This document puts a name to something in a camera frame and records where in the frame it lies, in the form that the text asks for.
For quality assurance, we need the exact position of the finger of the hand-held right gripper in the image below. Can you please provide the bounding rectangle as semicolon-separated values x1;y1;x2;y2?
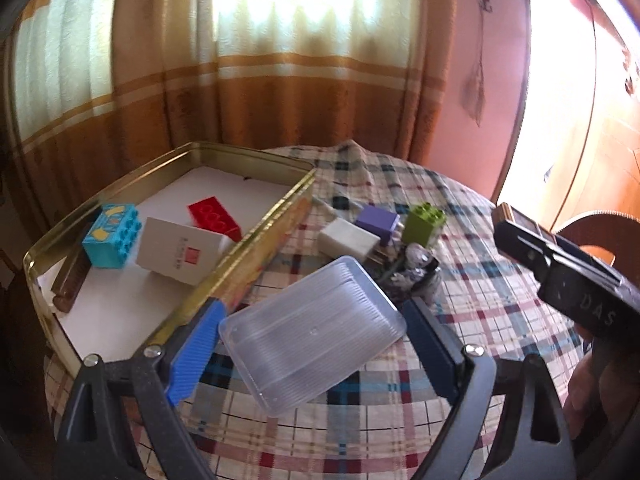
491;202;617;269
494;218;554;274

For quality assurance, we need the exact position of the purple toy block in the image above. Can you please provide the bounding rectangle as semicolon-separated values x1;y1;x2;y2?
355;205;401;243

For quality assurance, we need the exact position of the wooden chair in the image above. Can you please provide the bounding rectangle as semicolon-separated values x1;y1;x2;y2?
555;212;640;266

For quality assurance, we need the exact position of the person's right hand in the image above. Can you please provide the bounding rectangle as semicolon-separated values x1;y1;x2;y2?
564;332;636;443

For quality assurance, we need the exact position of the orange and cream curtain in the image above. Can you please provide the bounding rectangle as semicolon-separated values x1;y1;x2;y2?
0;0;458;231

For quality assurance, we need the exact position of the clear plastic box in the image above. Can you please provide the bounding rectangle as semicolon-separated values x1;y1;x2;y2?
218;255;407;417

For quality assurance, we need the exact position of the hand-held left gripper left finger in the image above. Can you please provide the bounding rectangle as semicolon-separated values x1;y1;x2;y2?
55;297;226;480

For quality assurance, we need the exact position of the red building block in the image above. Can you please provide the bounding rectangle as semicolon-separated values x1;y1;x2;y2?
187;197;244;243

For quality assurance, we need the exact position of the green building block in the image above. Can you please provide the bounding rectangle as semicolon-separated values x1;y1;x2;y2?
402;202;447;248

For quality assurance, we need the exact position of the wooden wardrobe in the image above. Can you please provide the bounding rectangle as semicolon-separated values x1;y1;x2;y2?
492;0;640;261

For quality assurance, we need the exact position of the gold metal tin box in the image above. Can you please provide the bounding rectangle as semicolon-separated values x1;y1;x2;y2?
23;141;318;378

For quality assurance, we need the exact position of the teal building block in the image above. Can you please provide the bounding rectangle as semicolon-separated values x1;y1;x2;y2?
81;203;144;269

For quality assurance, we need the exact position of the hanging tassel cord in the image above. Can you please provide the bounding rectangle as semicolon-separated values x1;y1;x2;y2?
462;10;488;126

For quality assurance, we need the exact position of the white charger plug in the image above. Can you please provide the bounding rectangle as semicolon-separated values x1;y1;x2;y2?
318;217;382;265

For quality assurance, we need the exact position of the grey glittery hair clip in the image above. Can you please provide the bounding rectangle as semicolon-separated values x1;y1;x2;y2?
382;242;443;306

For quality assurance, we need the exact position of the white paper liner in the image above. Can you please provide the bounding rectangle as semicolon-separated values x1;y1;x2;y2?
50;167;296;361

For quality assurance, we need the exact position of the white card box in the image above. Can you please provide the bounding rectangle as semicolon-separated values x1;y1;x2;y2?
136;217;224;287

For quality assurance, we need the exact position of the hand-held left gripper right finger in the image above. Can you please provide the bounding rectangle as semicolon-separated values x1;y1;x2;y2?
401;297;579;480

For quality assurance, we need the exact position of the white cable piece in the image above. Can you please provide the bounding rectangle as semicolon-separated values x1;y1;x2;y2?
312;197;346;216

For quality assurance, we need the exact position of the brown chocolate bar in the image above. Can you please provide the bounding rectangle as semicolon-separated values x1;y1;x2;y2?
51;249;93;312

